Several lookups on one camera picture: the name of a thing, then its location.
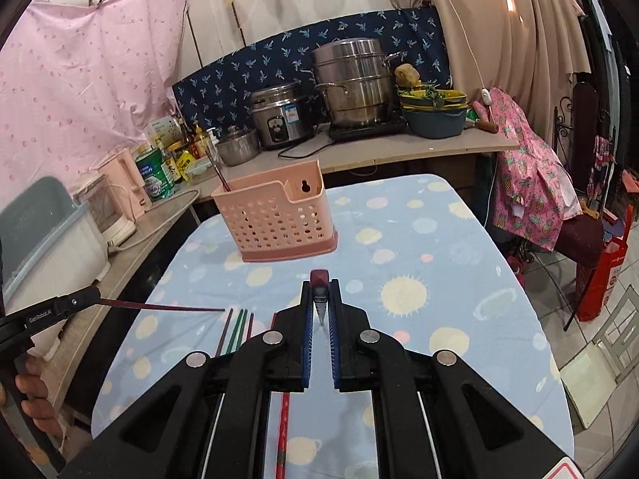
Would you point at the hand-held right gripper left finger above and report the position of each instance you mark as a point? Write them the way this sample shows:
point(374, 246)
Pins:
point(307, 339)

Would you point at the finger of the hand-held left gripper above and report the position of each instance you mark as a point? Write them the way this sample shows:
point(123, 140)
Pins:
point(80, 301)

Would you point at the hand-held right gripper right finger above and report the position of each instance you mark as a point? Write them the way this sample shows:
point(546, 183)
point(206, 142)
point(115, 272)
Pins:
point(333, 339)

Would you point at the maroon chopstick with silver tip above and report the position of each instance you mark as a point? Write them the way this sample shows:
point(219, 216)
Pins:
point(319, 279)

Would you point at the green chopstick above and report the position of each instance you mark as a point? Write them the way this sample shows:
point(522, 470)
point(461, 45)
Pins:
point(241, 329)
point(234, 332)

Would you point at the dark red chopstick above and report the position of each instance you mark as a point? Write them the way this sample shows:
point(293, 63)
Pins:
point(159, 306)
point(219, 174)
point(248, 329)
point(224, 332)

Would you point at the pink perforated utensil basket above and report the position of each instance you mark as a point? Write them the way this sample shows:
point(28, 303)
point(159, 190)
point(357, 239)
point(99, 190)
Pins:
point(274, 224)

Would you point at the person's left hand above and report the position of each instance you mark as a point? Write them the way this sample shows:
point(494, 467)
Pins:
point(44, 411)

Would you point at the white storage bin blue lid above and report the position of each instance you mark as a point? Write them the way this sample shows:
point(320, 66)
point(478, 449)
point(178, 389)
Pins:
point(40, 239)

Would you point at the white blender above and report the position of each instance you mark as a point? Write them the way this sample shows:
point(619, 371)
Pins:
point(107, 209)

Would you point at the red patterned chopstick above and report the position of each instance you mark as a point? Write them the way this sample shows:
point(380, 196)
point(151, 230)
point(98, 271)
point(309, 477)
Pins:
point(282, 434)

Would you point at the wood-grain side table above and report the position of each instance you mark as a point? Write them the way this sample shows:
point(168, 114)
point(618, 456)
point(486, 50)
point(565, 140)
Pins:
point(150, 224)

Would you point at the blue spotted table blanket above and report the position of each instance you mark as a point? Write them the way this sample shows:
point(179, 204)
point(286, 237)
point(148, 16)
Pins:
point(424, 269)

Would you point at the pink electric kettle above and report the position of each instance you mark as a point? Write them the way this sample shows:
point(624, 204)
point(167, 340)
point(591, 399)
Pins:
point(125, 184)

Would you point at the green tin can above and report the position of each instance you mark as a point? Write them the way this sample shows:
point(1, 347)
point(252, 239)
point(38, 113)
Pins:
point(154, 177)

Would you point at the yellow seasoning packet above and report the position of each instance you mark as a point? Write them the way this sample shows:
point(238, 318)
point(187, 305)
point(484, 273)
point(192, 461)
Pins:
point(185, 165)

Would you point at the grey kitchen counter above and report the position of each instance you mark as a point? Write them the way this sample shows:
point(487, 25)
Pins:
point(399, 152)

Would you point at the dark sauce bottle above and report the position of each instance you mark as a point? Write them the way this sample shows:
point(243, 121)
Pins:
point(184, 132)

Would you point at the yellow oil bottle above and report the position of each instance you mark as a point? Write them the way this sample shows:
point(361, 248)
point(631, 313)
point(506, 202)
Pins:
point(199, 140)

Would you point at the small steel pot with lid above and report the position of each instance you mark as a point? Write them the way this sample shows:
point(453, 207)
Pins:
point(237, 149)

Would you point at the white pump bottle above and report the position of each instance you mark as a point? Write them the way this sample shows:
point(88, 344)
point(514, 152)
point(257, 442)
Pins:
point(213, 143)

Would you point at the black induction cooker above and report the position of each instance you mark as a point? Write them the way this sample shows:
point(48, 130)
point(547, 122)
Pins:
point(369, 133)

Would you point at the pink floral sheet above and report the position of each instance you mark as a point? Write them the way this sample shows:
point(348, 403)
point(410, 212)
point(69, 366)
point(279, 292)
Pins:
point(75, 85)

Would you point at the steel rice cooker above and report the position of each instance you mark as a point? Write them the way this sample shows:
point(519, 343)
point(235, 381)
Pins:
point(279, 119)

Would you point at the blue basin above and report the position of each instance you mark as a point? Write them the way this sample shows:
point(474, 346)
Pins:
point(434, 124)

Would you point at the steel steamer pot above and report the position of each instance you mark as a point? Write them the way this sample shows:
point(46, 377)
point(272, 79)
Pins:
point(354, 90)

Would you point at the pink pineapple-print cloth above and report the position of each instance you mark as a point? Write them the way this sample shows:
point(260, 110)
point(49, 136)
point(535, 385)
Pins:
point(529, 169)

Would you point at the green vegetables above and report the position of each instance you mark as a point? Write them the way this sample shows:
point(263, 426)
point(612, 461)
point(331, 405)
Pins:
point(429, 92)

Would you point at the navy leaf-print cloth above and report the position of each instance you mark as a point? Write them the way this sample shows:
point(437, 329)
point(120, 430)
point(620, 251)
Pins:
point(229, 80)

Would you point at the wooden rolling pin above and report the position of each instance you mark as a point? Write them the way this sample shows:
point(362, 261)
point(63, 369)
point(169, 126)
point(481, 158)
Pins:
point(486, 119)

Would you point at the yellow basin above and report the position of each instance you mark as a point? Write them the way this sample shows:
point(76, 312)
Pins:
point(452, 96)

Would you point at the tan lumpy ball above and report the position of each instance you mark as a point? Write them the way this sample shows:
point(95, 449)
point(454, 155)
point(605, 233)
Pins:
point(407, 76)

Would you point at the red bag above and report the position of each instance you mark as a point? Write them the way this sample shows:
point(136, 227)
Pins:
point(601, 279)

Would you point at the white metal rack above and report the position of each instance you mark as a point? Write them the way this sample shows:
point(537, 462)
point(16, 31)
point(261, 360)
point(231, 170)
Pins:
point(619, 339)

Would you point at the dark metal chair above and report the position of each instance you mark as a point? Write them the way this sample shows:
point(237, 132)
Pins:
point(581, 159)

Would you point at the beige curtain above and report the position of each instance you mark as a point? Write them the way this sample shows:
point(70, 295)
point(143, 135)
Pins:
point(524, 35)

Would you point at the row of hanging clothes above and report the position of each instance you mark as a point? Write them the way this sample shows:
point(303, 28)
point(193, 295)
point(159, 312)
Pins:
point(594, 5)

